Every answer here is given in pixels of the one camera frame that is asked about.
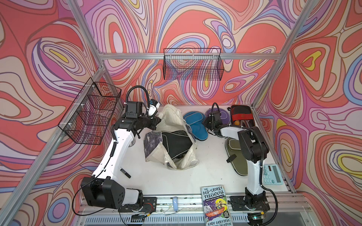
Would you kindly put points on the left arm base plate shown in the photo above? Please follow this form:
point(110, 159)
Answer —
point(146, 205)

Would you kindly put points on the purple paddle case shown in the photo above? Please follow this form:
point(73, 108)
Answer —
point(224, 114)

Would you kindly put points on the cup of pens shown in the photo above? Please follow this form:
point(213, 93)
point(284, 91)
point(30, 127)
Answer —
point(132, 143)

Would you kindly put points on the back black wire basket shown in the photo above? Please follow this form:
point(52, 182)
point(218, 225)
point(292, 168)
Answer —
point(196, 64)

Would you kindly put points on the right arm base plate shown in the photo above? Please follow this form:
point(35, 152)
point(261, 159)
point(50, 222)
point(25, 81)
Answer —
point(249, 203)

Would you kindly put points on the left black wire basket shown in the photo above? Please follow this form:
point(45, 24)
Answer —
point(93, 107)

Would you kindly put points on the black marker pen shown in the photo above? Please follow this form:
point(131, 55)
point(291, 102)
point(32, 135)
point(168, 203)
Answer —
point(125, 173)

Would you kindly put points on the black paddle case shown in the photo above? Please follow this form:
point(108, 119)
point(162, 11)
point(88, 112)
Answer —
point(176, 143)

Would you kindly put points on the black wire basket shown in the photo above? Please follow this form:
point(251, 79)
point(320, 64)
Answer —
point(196, 64)
point(93, 107)

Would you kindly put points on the green paddle case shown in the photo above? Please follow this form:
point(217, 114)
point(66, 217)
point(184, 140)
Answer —
point(235, 156)

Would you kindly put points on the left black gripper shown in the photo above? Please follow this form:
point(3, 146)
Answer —
point(155, 120)

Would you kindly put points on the cream canvas tote bag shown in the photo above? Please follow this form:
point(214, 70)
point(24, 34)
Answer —
point(171, 120)

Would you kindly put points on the treehouse paperback book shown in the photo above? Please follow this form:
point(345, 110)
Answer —
point(215, 206)

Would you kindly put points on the red black ping pong case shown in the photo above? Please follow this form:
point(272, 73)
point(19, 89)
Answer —
point(242, 115)

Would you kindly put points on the small light blue device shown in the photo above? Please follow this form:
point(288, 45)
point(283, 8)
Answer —
point(175, 204)

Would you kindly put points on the teal calculator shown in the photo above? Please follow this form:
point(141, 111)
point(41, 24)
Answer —
point(272, 175)

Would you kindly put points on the green circuit board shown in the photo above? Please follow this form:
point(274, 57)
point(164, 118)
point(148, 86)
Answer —
point(138, 218)

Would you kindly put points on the blue paddle case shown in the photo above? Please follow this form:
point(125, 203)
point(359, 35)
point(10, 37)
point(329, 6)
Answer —
point(195, 120)

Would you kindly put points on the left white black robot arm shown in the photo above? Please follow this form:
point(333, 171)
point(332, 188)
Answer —
point(104, 189)

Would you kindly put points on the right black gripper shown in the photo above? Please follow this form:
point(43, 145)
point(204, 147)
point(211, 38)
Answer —
point(204, 123)

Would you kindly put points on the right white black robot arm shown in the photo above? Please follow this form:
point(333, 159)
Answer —
point(254, 149)

